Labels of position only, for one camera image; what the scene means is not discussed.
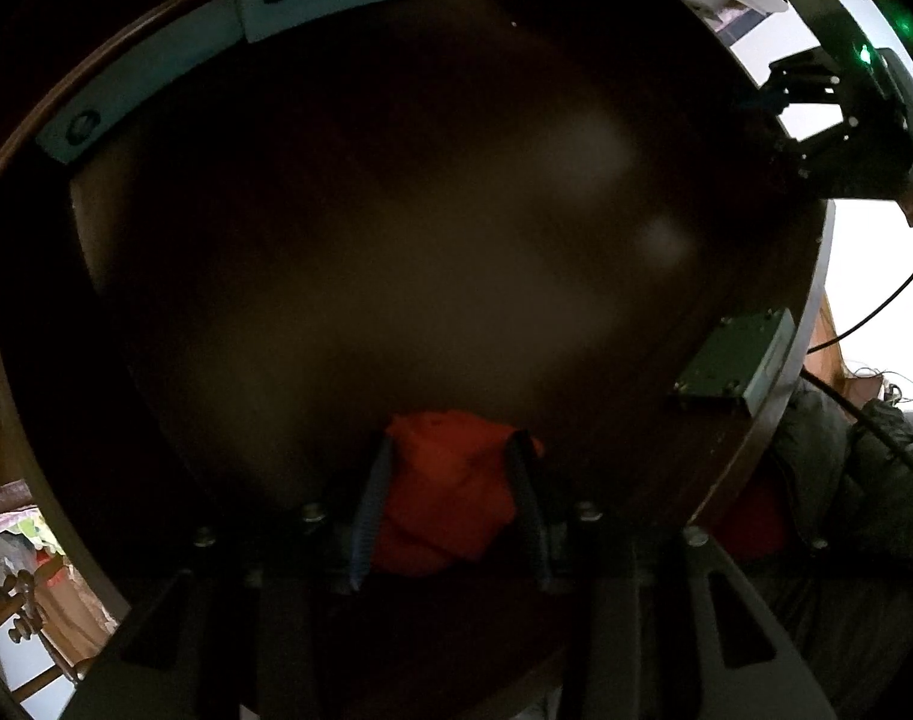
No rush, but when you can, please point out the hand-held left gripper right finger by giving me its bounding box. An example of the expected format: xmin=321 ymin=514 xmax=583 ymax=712
xmin=501 ymin=427 xmax=840 ymax=720

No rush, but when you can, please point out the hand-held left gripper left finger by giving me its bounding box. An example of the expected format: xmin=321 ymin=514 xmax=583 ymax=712
xmin=59 ymin=431 xmax=398 ymax=720

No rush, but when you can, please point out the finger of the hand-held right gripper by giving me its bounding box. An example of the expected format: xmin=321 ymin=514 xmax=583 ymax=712
xmin=767 ymin=116 xmax=858 ymax=185
xmin=752 ymin=52 xmax=851 ymax=117

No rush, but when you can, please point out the orange red underwear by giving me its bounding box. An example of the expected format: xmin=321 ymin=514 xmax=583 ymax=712
xmin=370 ymin=410 xmax=548 ymax=578

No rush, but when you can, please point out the wooden drawer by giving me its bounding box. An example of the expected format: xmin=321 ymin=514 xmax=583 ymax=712
xmin=0 ymin=0 xmax=840 ymax=720

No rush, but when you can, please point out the red cloth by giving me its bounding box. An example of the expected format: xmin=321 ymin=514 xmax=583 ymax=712
xmin=707 ymin=476 xmax=795 ymax=560

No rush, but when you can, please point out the green metal plate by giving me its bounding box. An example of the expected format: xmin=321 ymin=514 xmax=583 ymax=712
xmin=666 ymin=307 xmax=797 ymax=413

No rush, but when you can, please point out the grey padded jacket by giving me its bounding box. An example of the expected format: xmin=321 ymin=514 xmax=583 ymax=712
xmin=726 ymin=375 xmax=913 ymax=720

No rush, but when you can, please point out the colourful printed cloth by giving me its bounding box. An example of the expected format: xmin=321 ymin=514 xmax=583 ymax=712
xmin=0 ymin=484 xmax=75 ymax=593

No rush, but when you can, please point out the wooden coat rack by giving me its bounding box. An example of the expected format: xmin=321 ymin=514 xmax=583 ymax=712
xmin=0 ymin=568 xmax=109 ymax=695

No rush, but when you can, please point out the thick black cable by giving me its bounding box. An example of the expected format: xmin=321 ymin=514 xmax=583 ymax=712
xmin=801 ymin=367 xmax=913 ymax=481

